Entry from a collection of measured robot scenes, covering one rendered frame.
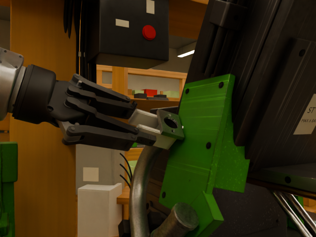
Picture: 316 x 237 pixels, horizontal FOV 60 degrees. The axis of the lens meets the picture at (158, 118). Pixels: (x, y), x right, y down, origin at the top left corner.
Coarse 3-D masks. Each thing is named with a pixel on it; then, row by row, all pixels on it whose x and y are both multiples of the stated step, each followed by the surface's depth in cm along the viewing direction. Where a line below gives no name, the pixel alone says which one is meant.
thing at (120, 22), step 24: (120, 0) 60; (144, 0) 62; (168, 0) 65; (96, 24) 59; (120, 24) 59; (144, 24) 62; (168, 24) 65; (96, 48) 59; (120, 48) 59; (144, 48) 62; (168, 48) 65
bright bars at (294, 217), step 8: (272, 192) 44; (280, 200) 42; (288, 200) 44; (296, 200) 43; (288, 208) 41; (296, 208) 43; (288, 216) 41; (296, 216) 41; (304, 216) 42; (296, 224) 40; (312, 224) 41; (304, 232) 39; (312, 232) 40
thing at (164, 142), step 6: (138, 126) 41; (144, 126) 41; (144, 132) 42; (150, 132) 42; (156, 132) 42; (162, 138) 43; (168, 138) 43; (174, 138) 44; (156, 144) 44; (162, 144) 44; (168, 144) 44
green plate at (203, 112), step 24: (192, 96) 45; (216, 96) 40; (192, 120) 43; (216, 120) 38; (192, 144) 41; (216, 144) 37; (168, 168) 46; (192, 168) 40; (216, 168) 37; (240, 168) 41; (168, 192) 44; (192, 192) 38; (240, 192) 41
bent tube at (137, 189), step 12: (168, 120) 46; (168, 132) 42; (180, 132) 43; (144, 156) 47; (156, 156) 47; (144, 168) 48; (132, 180) 49; (144, 180) 48; (132, 192) 48; (144, 192) 48; (132, 204) 46; (144, 204) 47; (132, 216) 45; (144, 216) 45; (132, 228) 43; (144, 228) 43
